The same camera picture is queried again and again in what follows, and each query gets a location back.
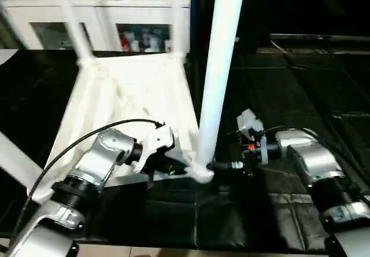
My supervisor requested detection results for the white plastic table top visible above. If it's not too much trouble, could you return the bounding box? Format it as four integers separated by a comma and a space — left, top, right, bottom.
27, 51, 216, 205

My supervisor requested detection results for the black mat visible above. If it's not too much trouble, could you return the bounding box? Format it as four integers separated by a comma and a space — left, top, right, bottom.
0, 47, 370, 254

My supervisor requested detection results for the red and white bottle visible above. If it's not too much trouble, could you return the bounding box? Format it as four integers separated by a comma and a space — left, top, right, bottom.
119, 30, 130, 51

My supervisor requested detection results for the long black bar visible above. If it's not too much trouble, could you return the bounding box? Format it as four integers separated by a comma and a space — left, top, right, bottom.
270, 34, 370, 42

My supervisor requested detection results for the white flat board strip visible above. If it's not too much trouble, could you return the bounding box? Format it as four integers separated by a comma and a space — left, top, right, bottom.
0, 48, 19, 65

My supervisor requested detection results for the white cabinet with glass doors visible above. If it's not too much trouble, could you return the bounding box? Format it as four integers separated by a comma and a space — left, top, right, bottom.
4, 0, 192, 53

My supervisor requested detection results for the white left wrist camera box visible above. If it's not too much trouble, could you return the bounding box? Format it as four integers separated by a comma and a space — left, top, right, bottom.
133, 123, 176, 175

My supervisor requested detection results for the black left wrist camera cable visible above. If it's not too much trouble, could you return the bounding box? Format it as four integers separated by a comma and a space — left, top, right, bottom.
8, 119, 167, 241

